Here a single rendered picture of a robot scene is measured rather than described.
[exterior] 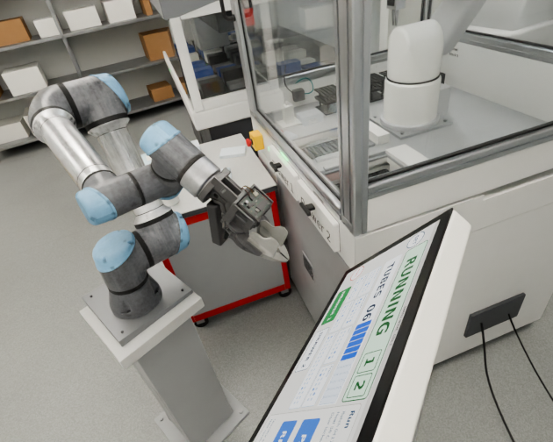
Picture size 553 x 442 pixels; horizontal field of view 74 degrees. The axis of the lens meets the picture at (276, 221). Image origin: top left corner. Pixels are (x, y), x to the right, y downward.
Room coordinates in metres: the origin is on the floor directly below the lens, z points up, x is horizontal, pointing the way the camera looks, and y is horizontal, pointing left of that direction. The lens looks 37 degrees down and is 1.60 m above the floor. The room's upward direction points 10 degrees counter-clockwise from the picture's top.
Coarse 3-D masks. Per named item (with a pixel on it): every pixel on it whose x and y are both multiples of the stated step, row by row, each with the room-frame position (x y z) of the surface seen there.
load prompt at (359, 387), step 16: (416, 256) 0.42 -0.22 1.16; (400, 272) 0.41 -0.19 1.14; (400, 288) 0.37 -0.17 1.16; (384, 304) 0.36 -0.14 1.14; (400, 304) 0.33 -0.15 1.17; (384, 320) 0.32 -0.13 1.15; (384, 336) 0.29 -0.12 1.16; (368, 352) 0.28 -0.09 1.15; (384, 352) 0.26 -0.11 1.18; (368, 368) 0.25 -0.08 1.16; (352, 384) 0.24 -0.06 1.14; (368, 384) 0.22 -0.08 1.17; (352, 400) 0.21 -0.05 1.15
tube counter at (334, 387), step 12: (372, 312) 0.36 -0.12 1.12; (360, 324) 0.35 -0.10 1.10; (360, 336) 0.32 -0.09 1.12; (348, 348) 0.32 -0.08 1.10; (348, 360) 0.29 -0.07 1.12; (336, 372) 0.28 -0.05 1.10; (348, 372) 0.27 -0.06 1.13; (336, 384) 0.26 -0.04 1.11; (324, 396) 0.25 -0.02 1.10; (336, 396) 0.24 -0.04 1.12
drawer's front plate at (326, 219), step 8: (304, 184) 1.06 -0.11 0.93; (304, 192) 1.04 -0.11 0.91; (304, 200) 1.05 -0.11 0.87; (312, 200) 0.97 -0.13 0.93; (320, 208) 0.91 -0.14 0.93; (312, 216) 0.98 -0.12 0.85; (320, 216) 0.91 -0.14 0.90; (328, 216) 0.87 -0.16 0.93; (320, 224) 0.92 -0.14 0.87; (328, 224) 0.85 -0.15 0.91; (336, 224) 0.83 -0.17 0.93; (320, 232) 0.92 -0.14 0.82; (336, 232) 0.82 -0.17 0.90; (336, 240) 0.82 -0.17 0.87; (336, 248) 0.82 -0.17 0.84
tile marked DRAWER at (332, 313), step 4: (348, 288) 0.51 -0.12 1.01; (340, 292) 0.52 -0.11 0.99; (344, 292) 0.50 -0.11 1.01; (336, 296) 0.51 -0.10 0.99; (340, 296) 0.50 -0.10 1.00; (344, 296) 0.49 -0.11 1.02; (336, 300) 0.50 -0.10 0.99; (340, 300) 0.49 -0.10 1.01; (332, 304) 0.50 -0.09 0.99; (336, 304) 0.48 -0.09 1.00; (340, 304) 0.47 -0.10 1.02; (332, 308) 0.48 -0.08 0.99; (336, 308) 0.47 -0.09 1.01; (340, 308) 0.46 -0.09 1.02; (328, 312) 0.47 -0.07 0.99; (332, 312) 0.46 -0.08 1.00; (336, 312) 0.45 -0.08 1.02; (328, 316) 0.46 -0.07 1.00; (332, 316) 0.45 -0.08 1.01; (324, 320) 0.46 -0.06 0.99; (328, 320) 0.44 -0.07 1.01; (332, 320) 0.43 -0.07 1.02
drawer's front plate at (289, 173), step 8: (272, 152) 1.36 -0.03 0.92; (272, 160) 1.39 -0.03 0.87; (280, 160) 1.27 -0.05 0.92; (280, 168) 1.28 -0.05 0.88; (288, 168) 1.19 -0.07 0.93; (280, 176) 1.30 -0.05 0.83; (288, 176) 1.19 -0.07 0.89; (296, 176) 1.13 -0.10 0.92; (288, 184) 1.21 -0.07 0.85; (296, 184) 1.13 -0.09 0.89; (296, 192) 1.13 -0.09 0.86; (296, 200) 1.13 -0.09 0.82
